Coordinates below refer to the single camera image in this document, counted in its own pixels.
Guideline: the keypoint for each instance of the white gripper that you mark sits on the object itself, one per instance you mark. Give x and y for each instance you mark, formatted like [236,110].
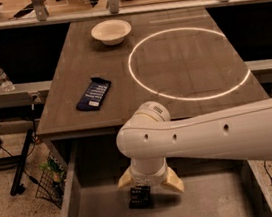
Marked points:
[150,178]

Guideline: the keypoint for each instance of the black rxbar chocolate bar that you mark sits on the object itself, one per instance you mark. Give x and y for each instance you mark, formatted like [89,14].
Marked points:
[140,197]

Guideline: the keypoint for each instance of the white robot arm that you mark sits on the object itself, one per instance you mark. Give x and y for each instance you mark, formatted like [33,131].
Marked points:
[150,137]

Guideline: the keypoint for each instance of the open grey top drawer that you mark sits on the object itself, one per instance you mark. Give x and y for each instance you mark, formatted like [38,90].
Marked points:
[212,188]

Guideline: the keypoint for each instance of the blue rxbar snack bar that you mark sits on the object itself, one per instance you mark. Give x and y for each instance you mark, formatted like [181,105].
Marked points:
[93,96]

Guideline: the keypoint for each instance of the grey counter cabinet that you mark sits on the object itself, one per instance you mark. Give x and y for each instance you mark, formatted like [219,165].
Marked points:
[178,58]

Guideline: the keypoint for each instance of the black bench leg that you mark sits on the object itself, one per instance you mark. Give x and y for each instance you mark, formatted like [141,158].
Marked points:
[17,188]

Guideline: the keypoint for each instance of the white ceramic bowl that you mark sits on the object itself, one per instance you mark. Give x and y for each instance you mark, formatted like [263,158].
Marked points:
[111,32]

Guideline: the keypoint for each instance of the grey side bench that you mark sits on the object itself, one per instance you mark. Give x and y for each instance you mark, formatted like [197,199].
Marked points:
[25,94]

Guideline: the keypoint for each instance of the clear plastic water bottle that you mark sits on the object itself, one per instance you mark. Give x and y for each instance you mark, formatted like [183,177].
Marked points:
[5,82]

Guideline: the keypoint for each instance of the black wire basket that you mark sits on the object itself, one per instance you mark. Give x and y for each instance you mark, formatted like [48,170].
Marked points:
[51,185]

